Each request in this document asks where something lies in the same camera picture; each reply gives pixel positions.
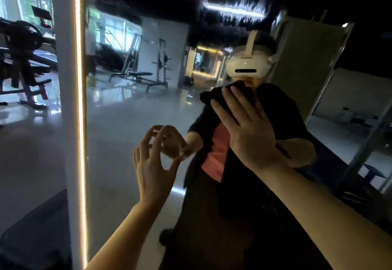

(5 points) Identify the black gym weight machine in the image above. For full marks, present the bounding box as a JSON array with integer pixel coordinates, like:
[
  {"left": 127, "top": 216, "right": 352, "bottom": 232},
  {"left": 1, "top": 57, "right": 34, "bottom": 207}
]
[{"left": 0, "top": 5, "right": 60, "bottom": 111}]

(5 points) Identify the person's left forearm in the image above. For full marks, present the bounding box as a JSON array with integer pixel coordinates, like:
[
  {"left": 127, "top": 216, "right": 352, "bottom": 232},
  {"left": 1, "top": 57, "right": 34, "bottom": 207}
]
[{"left": 85, "top": 199, "right": 166, "bottom": 270}]

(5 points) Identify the dark brown cleaning cloth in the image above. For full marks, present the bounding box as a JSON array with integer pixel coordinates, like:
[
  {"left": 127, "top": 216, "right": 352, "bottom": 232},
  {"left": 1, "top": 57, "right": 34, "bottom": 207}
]
[{"left": 198, "top": 80, "right": 256, "bottom": 113}]

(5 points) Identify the person's left hand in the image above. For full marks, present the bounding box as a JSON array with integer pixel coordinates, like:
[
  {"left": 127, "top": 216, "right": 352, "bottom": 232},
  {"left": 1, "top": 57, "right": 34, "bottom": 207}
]
[{"left": 132, "top": 124, "right": 185, "bottom": 208}]

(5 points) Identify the person's right forearm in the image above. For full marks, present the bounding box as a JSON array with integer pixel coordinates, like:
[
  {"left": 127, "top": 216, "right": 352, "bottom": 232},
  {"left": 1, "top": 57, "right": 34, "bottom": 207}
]
[{"left": 257, "top": 158, "right": 392, "bottom": 270}]

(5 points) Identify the large wall mirror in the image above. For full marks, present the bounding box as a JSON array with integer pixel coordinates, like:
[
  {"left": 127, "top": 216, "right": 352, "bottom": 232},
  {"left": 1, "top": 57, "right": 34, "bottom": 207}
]
[{"left": 49, "top": 0, "right": 392, "bottom": 270}]

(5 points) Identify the person's right hand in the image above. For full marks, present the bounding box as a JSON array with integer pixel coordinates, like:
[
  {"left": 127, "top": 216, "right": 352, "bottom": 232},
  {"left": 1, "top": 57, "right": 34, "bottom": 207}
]
[{"left": 209, "top": 86, "right": 280, "bottom": 174}]

